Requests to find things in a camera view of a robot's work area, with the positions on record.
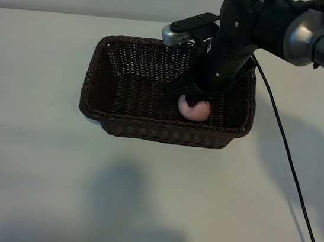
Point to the black right camera bracket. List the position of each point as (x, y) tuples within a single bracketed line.
[(197, 21)]

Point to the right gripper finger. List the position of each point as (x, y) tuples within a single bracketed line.
[(196, 98), (181, 87)]

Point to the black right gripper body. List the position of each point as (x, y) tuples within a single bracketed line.
[(223, 66)]

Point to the dark brown woven basket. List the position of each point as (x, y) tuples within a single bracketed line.
[(135, 99)]

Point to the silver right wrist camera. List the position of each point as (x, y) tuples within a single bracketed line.
[(176, 35)]

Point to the pink peach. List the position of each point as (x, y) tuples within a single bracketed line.
[(197, 112)]

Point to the black and silver right robot arm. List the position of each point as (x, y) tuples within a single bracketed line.
[(267, 21)]

